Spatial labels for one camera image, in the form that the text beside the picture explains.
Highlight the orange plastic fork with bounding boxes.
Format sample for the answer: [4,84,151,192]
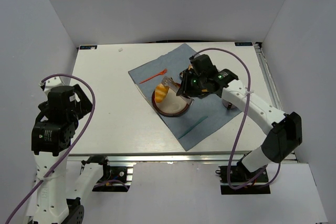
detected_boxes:
[139,69,167,84]

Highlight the aluminium table edge rail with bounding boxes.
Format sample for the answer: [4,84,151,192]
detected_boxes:
[68,153,297,164]

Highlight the metal tongs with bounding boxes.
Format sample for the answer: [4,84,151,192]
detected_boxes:
[161,76,194,105]

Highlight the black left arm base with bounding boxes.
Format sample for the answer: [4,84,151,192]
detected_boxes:
[81,155,130,193]

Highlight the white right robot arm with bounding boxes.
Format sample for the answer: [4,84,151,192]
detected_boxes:
[177,54,302,175]

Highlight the blue label sticker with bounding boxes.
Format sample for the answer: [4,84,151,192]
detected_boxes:
[79,45,98,50]
[234,41,254,47]

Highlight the blue label sticker left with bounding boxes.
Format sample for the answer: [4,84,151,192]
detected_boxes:
[79,45,98,50]

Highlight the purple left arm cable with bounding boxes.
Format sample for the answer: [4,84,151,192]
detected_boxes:
[5,73,131,224]

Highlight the dark patterned square plate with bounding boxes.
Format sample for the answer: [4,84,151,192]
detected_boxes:
[179,71,185,79]

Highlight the blue-grey cloth placemat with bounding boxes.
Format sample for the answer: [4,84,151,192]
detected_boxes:
[129,44,241,151]

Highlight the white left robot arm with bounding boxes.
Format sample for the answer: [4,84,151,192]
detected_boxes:
[30,75,108,223]

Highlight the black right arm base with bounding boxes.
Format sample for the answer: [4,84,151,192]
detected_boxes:
[215,166,271,195]

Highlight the round red-rimmed plate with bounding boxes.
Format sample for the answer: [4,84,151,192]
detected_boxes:
[151,89,190,117]

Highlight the blue label sticker right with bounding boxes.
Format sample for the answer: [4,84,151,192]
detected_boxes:
[234,41,254,47]

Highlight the lilac mug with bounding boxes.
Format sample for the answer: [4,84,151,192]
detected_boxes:
[222,99,236,110]

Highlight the teal plastic knife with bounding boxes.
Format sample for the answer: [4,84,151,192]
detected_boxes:
[177,116,208,140]

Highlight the striped bread roll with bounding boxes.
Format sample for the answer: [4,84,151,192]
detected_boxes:
[154,83,170,103]

